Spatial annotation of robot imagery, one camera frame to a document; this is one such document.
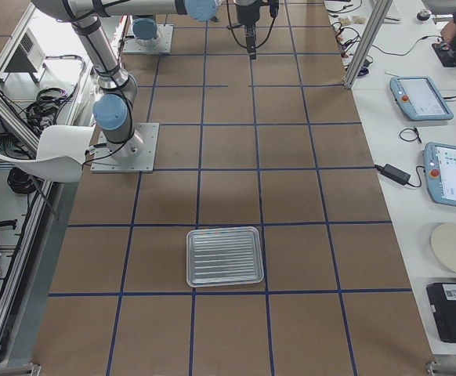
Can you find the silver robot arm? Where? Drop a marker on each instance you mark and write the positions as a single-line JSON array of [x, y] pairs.
[[113, 112], [145, 30]]

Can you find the blue teach pendant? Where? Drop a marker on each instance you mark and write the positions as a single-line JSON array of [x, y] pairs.
[[440, 172], [419, 99]]

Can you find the white plastic chair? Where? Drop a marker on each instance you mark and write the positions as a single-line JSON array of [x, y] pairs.
[[60, 154]]

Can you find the near blue teach pendant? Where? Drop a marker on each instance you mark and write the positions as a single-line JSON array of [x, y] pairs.
[[440, 172]]

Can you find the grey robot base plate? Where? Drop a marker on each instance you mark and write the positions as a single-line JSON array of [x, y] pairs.
[[142, 150]]

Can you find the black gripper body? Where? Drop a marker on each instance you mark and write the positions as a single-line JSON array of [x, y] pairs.
[[247, 15]]

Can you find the black power adapter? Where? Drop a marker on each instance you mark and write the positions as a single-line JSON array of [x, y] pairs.
[[393, 173]]

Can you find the far blue teach pendant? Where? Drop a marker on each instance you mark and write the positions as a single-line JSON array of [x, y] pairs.
[[419, 99]]

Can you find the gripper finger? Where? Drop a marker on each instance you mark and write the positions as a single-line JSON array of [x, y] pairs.
[[250, 39]]

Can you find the aluminium frame post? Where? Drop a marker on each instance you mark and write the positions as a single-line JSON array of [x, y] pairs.
[[371, 30]]

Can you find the silver metal tray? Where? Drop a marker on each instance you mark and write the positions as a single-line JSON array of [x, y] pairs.
[[223, 257]]

